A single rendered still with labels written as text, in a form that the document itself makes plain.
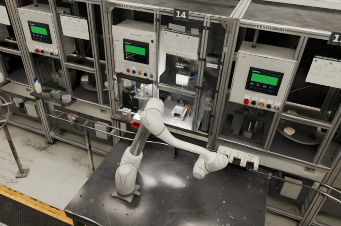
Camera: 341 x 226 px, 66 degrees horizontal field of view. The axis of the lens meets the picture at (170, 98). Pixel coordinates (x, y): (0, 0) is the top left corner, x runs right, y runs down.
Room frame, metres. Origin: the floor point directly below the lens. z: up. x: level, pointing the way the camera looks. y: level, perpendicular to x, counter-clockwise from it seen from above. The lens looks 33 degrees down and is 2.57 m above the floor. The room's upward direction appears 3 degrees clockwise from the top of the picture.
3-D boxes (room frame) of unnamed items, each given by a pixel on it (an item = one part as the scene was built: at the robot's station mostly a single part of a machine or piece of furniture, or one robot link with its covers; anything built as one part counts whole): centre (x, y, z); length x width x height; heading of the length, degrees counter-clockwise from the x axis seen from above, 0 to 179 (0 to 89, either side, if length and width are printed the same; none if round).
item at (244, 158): (1.70, -0.63, 0.84); 0.36 x 0.14 x 0.10; 71
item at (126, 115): (2.11, 0.43, 0.97); 0.08 x 0.08 x 0.12; 71
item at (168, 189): (1.47, -0.09, 0.66); 1.50 x 1.06 x 0.04; 71
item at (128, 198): (1.41, 0.31, 0.71); 0.22 x 0.18 x 0.06; 71
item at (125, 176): (1.42, 0.33, 0.85); 0.18 x 0.16 x 0.22; 177
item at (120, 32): (2.28, 0.31, 1.60); 0.42 x 0.29 x 0.46; 71
